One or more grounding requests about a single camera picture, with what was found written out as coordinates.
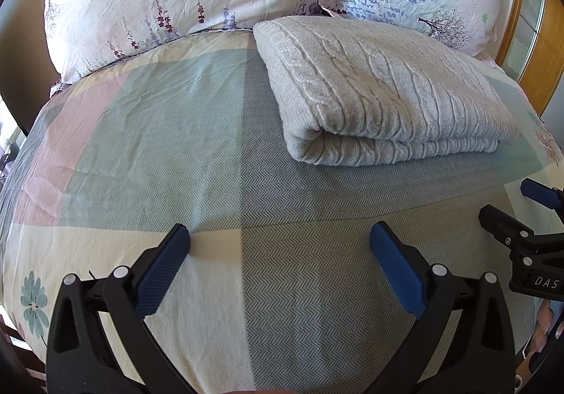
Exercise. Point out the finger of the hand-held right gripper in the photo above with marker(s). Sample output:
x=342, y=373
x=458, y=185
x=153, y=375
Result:
x=502, y=223
x=541, y=194

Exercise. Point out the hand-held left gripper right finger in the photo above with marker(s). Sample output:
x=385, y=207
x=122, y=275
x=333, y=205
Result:
x=396, y=276

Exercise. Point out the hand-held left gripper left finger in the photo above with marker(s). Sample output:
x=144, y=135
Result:
x=161, y=271

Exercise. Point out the person's right hand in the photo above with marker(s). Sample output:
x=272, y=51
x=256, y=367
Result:
x=545, y=323

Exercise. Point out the pastel patchwork bed sheet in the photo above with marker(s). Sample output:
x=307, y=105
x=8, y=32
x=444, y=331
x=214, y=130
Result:
x=176, y=147

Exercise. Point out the wooden wardrobe with glass door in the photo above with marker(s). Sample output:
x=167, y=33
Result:
x=539, y=24

